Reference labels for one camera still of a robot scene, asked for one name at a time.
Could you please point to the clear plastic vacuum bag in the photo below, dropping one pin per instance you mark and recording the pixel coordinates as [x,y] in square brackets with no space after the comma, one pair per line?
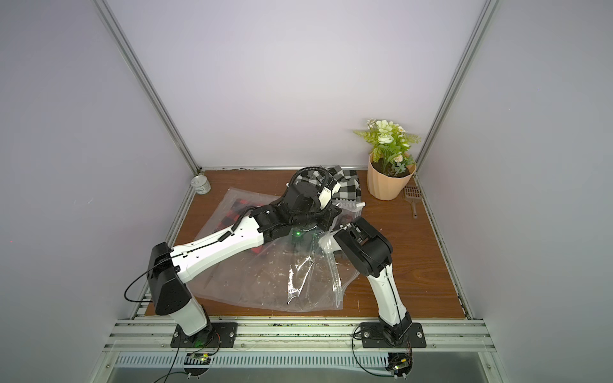
[267,278]

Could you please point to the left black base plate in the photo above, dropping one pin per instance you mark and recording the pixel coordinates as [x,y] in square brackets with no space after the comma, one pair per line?
[215,334]

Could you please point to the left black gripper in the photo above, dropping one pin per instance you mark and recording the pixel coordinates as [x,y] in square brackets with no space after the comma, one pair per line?
[326,215]

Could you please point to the red black plaid shirt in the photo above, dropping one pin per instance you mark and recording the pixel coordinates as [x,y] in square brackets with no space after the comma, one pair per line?
[235,202]

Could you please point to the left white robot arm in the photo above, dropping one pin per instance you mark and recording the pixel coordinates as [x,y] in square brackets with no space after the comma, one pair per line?
[170,269]

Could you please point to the peach flower pot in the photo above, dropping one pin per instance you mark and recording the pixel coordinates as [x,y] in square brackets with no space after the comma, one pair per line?
[384,187]

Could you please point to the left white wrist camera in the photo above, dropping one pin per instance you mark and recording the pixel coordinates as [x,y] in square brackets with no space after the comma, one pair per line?
[325,196]

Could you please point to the small metal can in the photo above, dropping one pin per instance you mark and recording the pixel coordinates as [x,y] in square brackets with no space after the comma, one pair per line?
[201,185]

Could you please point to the circuit board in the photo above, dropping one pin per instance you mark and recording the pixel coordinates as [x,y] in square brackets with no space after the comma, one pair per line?
[196,364]
[399,364]

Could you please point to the left circuit board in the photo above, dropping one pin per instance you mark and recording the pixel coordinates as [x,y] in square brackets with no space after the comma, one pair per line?
[196,364]

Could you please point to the aluminium mounting rail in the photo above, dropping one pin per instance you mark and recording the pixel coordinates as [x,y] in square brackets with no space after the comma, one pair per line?
[298,334]

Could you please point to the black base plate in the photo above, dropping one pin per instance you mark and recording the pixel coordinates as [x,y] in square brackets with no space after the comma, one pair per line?
[375,335]
[215,334]

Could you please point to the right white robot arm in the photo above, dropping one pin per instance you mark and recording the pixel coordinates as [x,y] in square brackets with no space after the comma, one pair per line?
[371,255]

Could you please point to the black white plaid shirt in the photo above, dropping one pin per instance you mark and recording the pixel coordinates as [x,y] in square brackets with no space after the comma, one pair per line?
[344,183]

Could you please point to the green artificial plant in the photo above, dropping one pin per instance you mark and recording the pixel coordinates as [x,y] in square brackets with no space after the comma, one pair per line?
[390,147]

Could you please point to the right circuit board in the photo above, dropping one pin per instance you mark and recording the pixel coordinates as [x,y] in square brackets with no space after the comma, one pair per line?
[399,364]

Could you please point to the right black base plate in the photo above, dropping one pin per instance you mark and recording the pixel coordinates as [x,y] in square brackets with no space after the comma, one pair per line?
[375,335]

